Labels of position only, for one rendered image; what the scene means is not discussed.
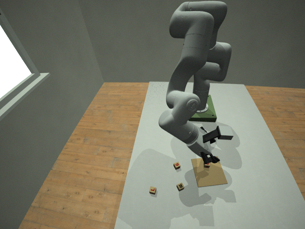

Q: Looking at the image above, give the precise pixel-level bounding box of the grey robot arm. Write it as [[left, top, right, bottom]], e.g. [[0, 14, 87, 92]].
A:
[[158, 1, 233, 144]]

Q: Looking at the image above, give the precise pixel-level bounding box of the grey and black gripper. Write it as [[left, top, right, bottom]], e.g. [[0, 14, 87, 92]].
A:
[[186, 126, 220, 164]]

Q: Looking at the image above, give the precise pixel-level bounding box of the tan flat mat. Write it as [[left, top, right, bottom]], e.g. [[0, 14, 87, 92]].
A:
[[191, 158, 228, 187]]

